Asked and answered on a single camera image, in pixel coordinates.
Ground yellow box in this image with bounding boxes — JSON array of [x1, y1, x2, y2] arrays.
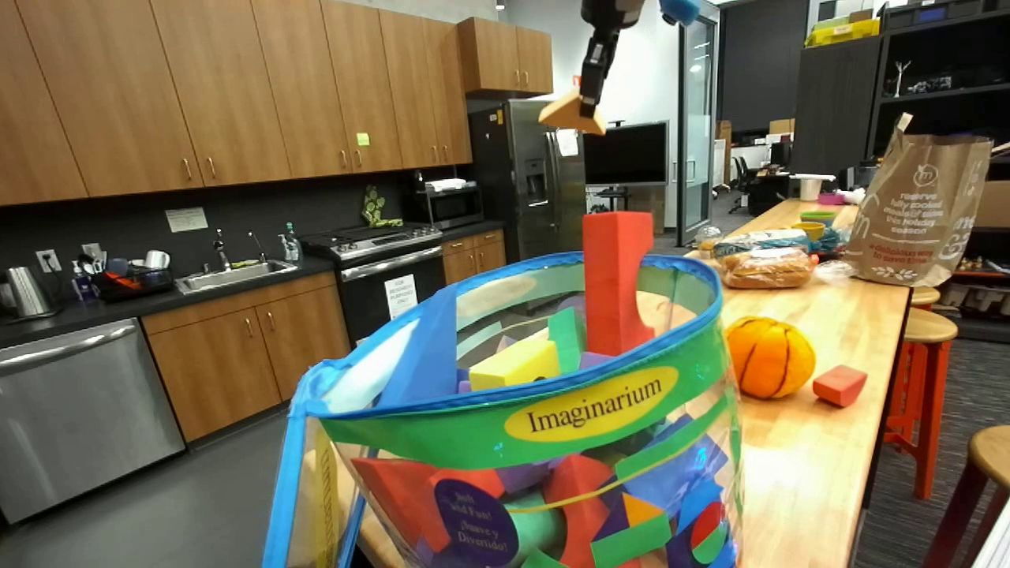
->
[[805, 11, 882, 50]]

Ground orange pumpkin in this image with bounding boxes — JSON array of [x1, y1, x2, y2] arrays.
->
[[724, 315, 819, 404]]

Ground bagged bread loaf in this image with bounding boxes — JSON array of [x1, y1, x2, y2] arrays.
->
[[714, 245, 819, 294]]

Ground green plant decoration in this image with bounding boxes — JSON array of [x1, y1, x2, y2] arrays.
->
[[359, 186, 408, 232]]

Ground white paper on oven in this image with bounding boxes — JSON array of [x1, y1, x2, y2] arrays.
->
[[381, 272, 423, 323]]

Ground small brown wall cabinet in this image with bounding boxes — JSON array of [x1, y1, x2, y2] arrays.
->
[[453, 15, 556, 100]]

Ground clear plastic printed bag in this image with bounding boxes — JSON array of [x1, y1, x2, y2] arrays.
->
[[835, 111, 996, 291]]

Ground purple round bag label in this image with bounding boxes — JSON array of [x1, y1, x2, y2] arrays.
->
[[430, 479, 520, 568]]

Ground tall red foam block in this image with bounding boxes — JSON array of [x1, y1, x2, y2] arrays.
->
[[582, 207, 659, 358]]

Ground black microwave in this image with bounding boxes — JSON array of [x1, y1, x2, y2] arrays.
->
[[412, 173, 486, 228]]

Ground long brown wall cabinets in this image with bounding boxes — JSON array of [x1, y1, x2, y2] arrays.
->
[[0, 0, 475, 207]]

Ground clear toy bag blue trim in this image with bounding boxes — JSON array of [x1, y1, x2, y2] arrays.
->
[[258, 248, 748, 568]]

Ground black tv monitor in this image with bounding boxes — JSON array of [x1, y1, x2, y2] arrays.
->
[[582, 121, 672, 189]]

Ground yellow foam block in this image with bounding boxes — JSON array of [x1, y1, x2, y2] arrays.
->
[[467, 332, 565, 395]]

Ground small orange-red block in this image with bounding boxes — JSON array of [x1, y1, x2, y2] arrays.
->
[[812, 364, 870, 411]]

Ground green foam block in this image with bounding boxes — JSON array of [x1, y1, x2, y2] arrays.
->
[[547, 307, 586, 377]]

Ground dish rack with pots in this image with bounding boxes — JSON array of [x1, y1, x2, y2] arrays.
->
[[68, 238, 178, 307]]

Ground wide brown base cabinet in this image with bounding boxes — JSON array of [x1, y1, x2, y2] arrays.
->
[[139, 272, 353, 446]]

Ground white cup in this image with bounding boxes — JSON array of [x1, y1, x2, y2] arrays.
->
[[790, 171, 835, 205]]

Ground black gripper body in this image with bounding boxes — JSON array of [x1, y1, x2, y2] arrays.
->
[[582, 0, 647, 34]]

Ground large red triangular foam block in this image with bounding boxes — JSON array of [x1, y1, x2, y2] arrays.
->
[[350, 456, 512, 557]]

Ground wooden stool orange legs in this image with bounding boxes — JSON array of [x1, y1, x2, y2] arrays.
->
[[880, 307, 963, 503]]

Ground wooden stool dark red legs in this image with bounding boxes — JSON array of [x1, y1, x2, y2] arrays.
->
[[926, 421, 1010, 568]]

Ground black steel oven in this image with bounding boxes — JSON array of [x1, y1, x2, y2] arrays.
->
[[327, 223, 447, 348]]

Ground stainless steel sink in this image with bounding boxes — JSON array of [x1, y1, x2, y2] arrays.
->
[[172, 254, 304, 300]]

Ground silver countertop appliance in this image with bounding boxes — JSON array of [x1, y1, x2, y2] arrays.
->
[[2, 260, 52, 323]]

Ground black shelving unit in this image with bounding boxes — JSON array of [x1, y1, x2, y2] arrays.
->
[[867, 0, 1010, 165]]

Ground narrow brown base cabinet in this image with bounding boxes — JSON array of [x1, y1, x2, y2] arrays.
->
[[438, 228, 508, 286]]

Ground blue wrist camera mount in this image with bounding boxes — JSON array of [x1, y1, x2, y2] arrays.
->
[[655, 0, 706, 29]]

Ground white wall outlet plate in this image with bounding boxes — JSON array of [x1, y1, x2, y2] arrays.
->
[[162, 205, 210, 237]]

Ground orange triangular wooden block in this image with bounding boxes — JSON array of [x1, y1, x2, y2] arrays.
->
[[537, 88, 609, 137]]

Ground stainless steel refrigerator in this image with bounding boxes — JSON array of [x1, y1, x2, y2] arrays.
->
[[467, 93, 590, 265]]

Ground stainless steel dishwasher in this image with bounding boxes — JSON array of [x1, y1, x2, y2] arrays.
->
[[0, 315, 190, 527]]

